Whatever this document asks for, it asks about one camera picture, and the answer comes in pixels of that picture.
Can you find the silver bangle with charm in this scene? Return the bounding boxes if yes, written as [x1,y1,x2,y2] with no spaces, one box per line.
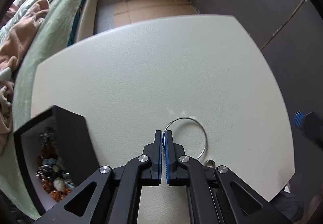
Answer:
[163,116,216,168]

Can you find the brown bead bracelet pile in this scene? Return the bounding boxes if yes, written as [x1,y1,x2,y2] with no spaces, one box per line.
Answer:
[35,127,76,203]

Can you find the black jewelry box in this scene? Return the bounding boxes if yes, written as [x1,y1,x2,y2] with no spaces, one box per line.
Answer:
[14,106,99,215]

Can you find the green bed mattress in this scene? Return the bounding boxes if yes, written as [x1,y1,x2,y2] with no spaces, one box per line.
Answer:
[1,0,82,220]

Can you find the flattened cardboard sheets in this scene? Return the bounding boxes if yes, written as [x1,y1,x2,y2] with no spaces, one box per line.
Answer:
[113,0,198,27]

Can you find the pink fleece blanket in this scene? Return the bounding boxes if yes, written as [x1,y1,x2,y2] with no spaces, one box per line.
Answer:
[1,0,50,150]

